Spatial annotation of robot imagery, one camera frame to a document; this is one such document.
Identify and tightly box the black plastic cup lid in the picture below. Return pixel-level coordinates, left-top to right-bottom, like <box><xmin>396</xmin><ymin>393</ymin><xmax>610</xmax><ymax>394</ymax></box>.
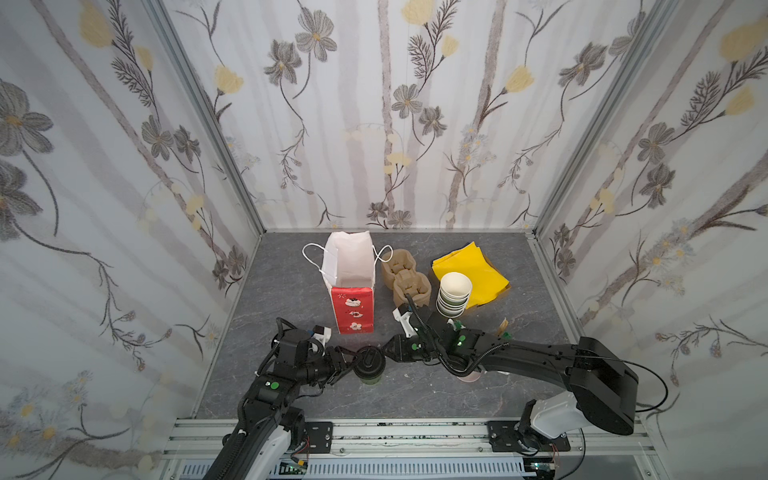
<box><xmin>355</xmin><ymin>346</ymin><xmax>386</xmax><ymax>377</ymax></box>

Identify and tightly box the green paper coffee cup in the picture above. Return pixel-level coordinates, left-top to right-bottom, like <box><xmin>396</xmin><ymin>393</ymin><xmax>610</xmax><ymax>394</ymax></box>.
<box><xmin>357</xmin><ymin>372</ymin><xmax>382</xmax><ymax>385</ymax></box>

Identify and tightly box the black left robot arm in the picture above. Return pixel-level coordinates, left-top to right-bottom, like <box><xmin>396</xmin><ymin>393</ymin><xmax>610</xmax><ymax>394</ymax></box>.
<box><xmin>205</xmin><ymin>317</ymin><xmax>359</xmax><ymax>479</ymax></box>

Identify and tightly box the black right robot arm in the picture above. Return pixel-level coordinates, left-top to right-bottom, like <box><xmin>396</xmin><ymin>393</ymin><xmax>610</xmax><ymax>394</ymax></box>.
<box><xmin>383</xmin><ymin>306</ymin><xmax>639</xmax><ymax>436</ymax></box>

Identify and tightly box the pink metal straw bucket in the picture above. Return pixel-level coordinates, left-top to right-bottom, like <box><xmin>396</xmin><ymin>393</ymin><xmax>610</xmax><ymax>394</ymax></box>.
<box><xmin>457</xmin><ymin>369</ymin><xmax>484</xmax><ymax>383</ymax></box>

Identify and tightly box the stack of paper cups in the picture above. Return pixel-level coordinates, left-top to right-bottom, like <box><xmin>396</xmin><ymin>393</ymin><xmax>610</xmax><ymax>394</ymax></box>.
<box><xmin>436</xmin><ymin>272</ymin><xmax>473</xmax><ymax>319</ymax></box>

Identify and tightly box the red white paper gift bag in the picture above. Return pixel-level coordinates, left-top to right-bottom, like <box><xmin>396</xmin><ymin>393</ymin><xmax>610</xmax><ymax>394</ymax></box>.
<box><xmin>301</xmin><ymin>231</ymin><xmax>393</xmax><ymax>335</ymax></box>

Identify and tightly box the yellow napkin stack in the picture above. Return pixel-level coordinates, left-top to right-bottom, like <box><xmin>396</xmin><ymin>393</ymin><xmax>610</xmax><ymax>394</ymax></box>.
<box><xmin>432</xmin><ymin>242</ymin><xmax>485</xmax><ymax>308</ymax></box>

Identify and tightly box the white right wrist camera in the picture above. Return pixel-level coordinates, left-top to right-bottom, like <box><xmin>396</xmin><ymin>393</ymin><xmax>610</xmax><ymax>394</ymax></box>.
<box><xmin>392</xmin><ymin>305</ymin><xmax>417</xmax><ymax>338</ymax></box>

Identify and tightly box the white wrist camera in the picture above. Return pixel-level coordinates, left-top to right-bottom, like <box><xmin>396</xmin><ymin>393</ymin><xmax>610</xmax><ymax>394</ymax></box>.
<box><xmin>392</xmin><ymin>305</ymin><xmax>417</xmax><ymax>338</ymax></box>
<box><xmin>312</xmin><ymin>325</ymin><xmax>332</xmax><ymax>346</ymax></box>

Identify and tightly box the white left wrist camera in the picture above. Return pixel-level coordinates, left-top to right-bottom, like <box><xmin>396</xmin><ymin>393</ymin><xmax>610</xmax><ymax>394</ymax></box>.
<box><xmin>312</xmin><ymin>325</ymin><xmax>332</xmax><ymax>346</ymax></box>

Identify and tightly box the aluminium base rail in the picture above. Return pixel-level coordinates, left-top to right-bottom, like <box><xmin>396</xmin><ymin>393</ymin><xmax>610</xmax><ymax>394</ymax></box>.
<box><xmin>158</xmin><ymin>416</ymin><xmax>655</xmax><ymax>480</ymax></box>

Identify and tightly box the aluminium corner frame post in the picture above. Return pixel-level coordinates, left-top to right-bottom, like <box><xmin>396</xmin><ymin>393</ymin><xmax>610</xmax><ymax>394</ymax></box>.
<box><xmin>534</xmin><ymin>1</ymin><xmax>675</xmax><ymax>237</ymax></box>

